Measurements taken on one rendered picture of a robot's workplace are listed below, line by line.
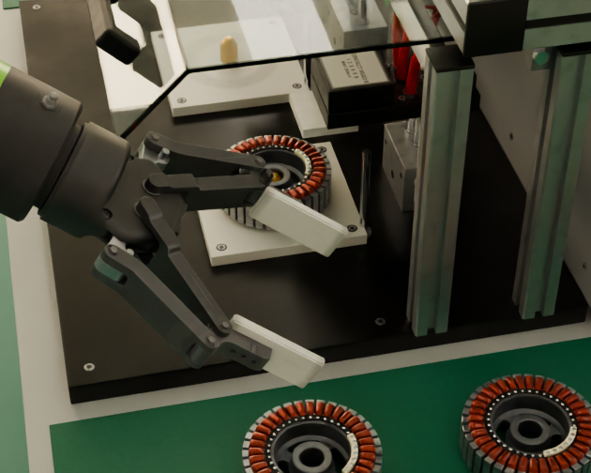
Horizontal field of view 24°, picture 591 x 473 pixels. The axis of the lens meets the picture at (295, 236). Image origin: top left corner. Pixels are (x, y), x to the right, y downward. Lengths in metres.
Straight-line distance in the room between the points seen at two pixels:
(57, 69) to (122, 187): 0.62
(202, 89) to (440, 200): 0.44
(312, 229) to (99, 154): 0.19
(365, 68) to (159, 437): 0.39
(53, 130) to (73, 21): 0.74
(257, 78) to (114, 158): 0.60
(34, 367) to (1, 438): 0.96
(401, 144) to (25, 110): 0.52
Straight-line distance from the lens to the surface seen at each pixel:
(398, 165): 1.33
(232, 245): 1.28
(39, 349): 1.25
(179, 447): 1.15
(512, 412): 1.17
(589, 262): 1.25
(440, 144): 1.08
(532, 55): 1.08
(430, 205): 1.11
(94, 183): 0.91
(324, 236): 1.02
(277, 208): 1.01
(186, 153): 0.99
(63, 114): 0.91
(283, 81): 1.49
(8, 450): 2.17
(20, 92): 0.91
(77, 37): 1.61
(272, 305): 1.24
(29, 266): 1.33
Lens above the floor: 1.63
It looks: 41 degrees down
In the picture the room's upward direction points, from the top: straight up
